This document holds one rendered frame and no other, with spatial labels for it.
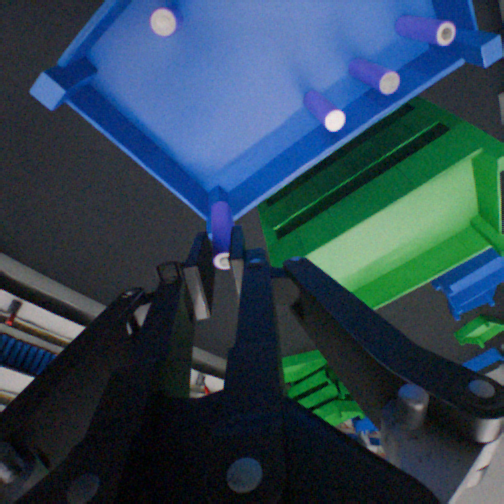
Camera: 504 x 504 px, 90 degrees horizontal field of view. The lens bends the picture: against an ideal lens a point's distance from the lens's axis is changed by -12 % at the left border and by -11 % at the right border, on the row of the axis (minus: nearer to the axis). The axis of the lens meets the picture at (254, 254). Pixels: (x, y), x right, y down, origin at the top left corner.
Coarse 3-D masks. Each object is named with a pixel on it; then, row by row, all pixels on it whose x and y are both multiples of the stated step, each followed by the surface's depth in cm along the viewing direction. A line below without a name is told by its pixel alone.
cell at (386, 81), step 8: (352, 64) 24; (360, 64) 23; (368, 64) 22; (376, 64) 22; (352, 72) 24; (360, 72) 23; (368, 72) 22; (376, 72) 21; (384, 72) 20; (392, 72) 20; (360, 80) 24; (368, 80) 22; (376, 80) 21; (384, 80) 20; (392, 80) 20; (376, 88) 21; (384, 88) 21; (392, 88) 21
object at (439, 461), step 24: (408, 384) 6; (384, 408) 6; (408, 408) 5; (384, 432) 6; (408, 432) 5; (432, 432) 5; (408, 456) 5; (432, 456) 5; (456, 456) 4; (480, 456) 4; (432, 480) 4; (456, 480) 4
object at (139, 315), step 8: (184, 280) 14; (152, 296) 13; (184, 296) 13; (144, 304) 13; (192, 304) 14; (136, 312) 12; (144, 312) 13; (192, 312) 14; (128, 320) 13; (136, 320) 13; (136, 328) 13
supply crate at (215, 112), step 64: (128, 0) 18; (192, 0) 20; (256, 0) 21; (320, 0) 21; (384, 0) 21; (448, 0) 19; (64, 64) 18; (128, 64) 23; (192, 64) 23; (256, 64) 24; (320, 64) 25; (384, 64) 25; (448, 64) 21; (128, 128) 25; (192, 128) 27; (256, 128) 28; (320, 128) 28; (192, 192) 29; (256, 192) 29
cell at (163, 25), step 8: (160, 8) 16; (168, 8) 16; (152, 16) 16; (160, 16) 16; (168, 16) 16; (176, 16) 17; (152, 24) 16; (160, 24) 16; (168, 24) 16; (176, 24) 17; (160, 32) 17; (168, 32) 17
